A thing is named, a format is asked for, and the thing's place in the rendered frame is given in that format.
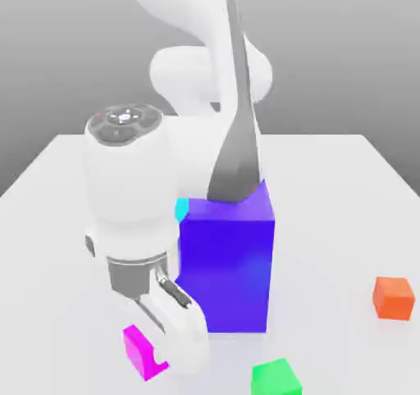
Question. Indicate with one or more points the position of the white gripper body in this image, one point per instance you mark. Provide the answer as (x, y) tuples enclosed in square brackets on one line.
[(187, 339)]

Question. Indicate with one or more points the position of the small magenta cube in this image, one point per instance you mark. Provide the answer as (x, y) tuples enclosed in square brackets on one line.
[(137, 352)]

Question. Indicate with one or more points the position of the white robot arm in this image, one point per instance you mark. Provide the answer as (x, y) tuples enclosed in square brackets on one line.
[(131, 185)]

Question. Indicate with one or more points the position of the small green cube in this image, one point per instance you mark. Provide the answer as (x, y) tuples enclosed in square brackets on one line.
[(275, 378)]

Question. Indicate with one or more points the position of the small cyan cube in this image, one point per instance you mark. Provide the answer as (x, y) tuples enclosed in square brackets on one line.
[(181, 208)]

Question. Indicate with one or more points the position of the small orange cube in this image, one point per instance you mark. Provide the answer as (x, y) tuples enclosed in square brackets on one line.
[(393, 300)]

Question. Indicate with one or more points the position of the large blue box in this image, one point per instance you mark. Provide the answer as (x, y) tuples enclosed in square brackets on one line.
[(226, 264)]

